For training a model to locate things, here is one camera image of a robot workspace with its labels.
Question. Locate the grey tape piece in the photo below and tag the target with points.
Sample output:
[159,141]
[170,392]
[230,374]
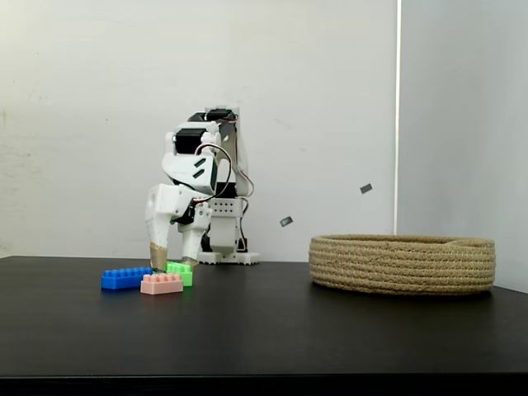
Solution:
[366,188]
[286,221]

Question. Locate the green lego block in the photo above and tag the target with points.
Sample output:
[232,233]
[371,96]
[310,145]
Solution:
[183,272]

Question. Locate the blue lego block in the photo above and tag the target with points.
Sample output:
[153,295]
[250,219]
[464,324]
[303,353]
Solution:
[121,279]

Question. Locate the pink lego block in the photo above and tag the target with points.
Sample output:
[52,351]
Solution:
[161,285]

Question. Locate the white wall corner trim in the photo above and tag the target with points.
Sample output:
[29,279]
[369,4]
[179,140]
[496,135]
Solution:
[399,123]

